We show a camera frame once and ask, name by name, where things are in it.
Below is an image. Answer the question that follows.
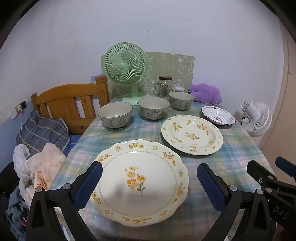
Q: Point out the white cable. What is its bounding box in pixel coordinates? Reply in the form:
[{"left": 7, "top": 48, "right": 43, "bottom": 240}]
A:
[{"left": 19, "top": 109, "right": 24, "bottom": 145}]

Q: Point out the green cartoon printed mat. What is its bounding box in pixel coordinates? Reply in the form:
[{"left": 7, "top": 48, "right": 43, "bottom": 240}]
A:
[{"left": 100, "top": 52, "right": 195, "bottom": 96}]

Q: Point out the round yellow floral plate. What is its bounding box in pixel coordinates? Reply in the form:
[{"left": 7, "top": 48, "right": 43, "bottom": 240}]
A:
[{"left": 161, "top": 115, "right": 223, "bottom": 158}]

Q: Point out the beige door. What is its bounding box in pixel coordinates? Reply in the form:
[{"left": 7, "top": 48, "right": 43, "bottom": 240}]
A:
[{"left": 259, "top": 23, "right": 296, "bottom": 167}]

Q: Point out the dark cloth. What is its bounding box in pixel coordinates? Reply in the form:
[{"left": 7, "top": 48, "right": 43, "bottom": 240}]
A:
[{"left": 0, "top": 162, "right": 21, "bottom": 193}]

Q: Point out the pile of clothes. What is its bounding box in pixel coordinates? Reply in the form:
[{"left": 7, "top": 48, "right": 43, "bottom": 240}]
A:
[{"left": 6, "top": 183, "right": 35, "bottom": 241}]

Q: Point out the purple plush toy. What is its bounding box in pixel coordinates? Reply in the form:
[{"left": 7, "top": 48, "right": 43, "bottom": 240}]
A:
[{"left": 188, "top": 83, "right": 222, "bottom": 104}]

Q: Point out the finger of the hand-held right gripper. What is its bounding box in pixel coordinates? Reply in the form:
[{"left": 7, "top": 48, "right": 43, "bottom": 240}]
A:
[
  {"left": 275, "top": 156, "right": 296, "bottom": 180},
  {"left": 246, "top": 160, "right": 278, "bottom": 189}
]

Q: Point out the white fan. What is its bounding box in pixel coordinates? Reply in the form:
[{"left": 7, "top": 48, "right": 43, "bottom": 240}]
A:
[{"left": 240, "top": 100, "right": 272, "bottom": 138}]

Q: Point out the plaid tablecloth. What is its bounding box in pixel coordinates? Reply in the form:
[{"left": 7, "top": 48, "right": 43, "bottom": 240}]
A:
[{"left": 50, "top": 96, "right": 275, "bottom": 241}]

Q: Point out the small red floral plate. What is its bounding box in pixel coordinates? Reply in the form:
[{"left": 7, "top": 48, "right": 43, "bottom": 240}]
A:
[{"left": 201, "top": 106, "right": 236, "bottom": 127}]

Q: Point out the green desk fan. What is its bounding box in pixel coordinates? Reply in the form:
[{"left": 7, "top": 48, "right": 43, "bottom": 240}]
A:
[{"left": 104, "top": 42, "right": 151, "bottom": 103}]

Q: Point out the blue bed sheet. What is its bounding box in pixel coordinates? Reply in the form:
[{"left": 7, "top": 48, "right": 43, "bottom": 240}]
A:
[{"left": 66, "top": 134, "right": 82, "bottom": 151}]

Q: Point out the pink cloth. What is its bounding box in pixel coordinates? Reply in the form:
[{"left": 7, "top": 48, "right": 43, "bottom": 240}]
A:
[{"left": 28, "top": 142, "right": 67, "bottom": 190}]

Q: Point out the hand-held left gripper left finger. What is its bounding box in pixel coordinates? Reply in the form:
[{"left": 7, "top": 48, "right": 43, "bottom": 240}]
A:
[{"left": 25, "top": 161, "right": 103, "bottom": 241}]

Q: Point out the grey-green floral bowl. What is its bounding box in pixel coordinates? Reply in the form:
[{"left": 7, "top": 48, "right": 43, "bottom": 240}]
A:
[
  {"left": 97, "top": 102, "right": 133, "bottom": 130},
  {"left": 169, "top": 91, "right": 195, "bottom": 110},
  {"left": 137, "top": 97, "right": 170, "bottom": 121}
]

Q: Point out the wooden bed headboard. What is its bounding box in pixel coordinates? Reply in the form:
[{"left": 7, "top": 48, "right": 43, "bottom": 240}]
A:
[{"left": 31, "top": 76, "right": 109, "bottom": 134}]

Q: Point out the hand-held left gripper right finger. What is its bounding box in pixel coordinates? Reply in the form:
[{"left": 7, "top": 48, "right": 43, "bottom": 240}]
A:
[{"left": 196, "top": 163, "right": 275, "bottom": 241}]

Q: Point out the wall socket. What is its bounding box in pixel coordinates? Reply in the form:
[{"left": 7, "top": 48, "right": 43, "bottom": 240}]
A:
[{"left": 16, "top": 101, "right": 28, "bottom": 116}]

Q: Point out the glass jar with brown lid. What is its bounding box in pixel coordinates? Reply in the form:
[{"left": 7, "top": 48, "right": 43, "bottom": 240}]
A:
[{"left": 154, "top": 76, "right": 173, "bottom": 98}]

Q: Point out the scalloped yellow floral plate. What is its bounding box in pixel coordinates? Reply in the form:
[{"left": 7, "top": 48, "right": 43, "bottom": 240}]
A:
[{"left": 89, "top": 139, "right": 189, "bottom": 226}]

